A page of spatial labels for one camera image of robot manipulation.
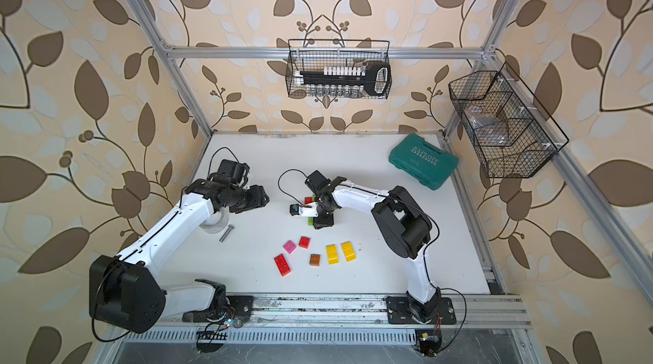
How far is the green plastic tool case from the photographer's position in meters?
1.03

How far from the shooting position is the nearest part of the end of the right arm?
2.31 ft

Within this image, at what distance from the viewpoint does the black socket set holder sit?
2.70ft
